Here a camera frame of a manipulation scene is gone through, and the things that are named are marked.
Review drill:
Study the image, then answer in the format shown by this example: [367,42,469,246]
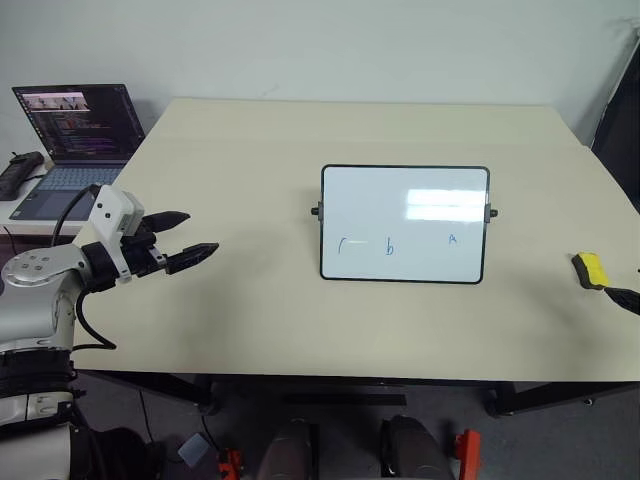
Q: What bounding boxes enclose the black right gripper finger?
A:
[603,286,640,318]

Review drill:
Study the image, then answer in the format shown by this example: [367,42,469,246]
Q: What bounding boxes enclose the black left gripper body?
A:
[118,222,169,279]

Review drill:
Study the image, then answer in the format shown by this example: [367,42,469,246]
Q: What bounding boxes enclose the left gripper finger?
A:
[141,211,192,233]
[164,242,221,276]

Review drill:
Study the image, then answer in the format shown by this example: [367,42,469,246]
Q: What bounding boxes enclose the yellow and black eraser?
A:
[571,252,610,291]

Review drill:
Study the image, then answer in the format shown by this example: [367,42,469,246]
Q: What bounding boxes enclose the open grey laptop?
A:
[9,83,147,222]

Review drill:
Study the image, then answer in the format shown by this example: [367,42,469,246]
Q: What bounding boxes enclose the black power adapter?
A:
[0,150,46,202]

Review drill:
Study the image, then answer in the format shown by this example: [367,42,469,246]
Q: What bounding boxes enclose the small grey plastic box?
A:
[178,432,212,465]

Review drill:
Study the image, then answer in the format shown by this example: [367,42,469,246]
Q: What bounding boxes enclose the silver and black robot torso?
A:
[0,347,87,480]

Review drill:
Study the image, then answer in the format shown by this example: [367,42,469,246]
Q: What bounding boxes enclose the red clamp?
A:
[453,428,482,480]
[216,447,245,480]

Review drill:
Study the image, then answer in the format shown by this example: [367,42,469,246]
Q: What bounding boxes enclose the small black-framed whiteboard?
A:
[310,163,502,285]

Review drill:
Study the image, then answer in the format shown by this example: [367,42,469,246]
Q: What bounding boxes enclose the dark rounded robot foot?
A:
[257,418,321,480]
[378,414,454,480]

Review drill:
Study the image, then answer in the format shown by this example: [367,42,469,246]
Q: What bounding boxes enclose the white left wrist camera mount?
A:
[89,184,146,284]

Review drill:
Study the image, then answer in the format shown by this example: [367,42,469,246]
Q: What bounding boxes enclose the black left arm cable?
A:
[50,184,118,351]

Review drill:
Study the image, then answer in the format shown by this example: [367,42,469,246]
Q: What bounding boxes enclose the black table frame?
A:
[74,368,640,419]

